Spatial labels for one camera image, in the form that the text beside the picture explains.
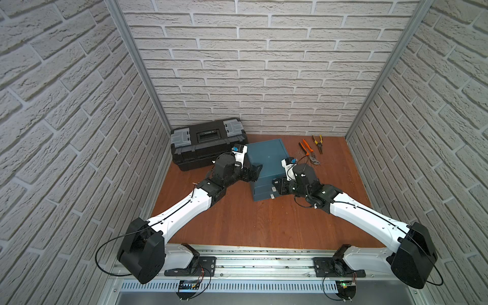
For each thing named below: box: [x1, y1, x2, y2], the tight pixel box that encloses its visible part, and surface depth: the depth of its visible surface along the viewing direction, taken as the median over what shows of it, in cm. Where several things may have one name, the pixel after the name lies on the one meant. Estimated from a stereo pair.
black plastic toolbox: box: [170, 118, 249, 172], surface depth 97 cm
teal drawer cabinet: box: [246, 138, 290, 202], surface depth 85 cm
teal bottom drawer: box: [252, 191, 276, 203], surface depth 91 cm
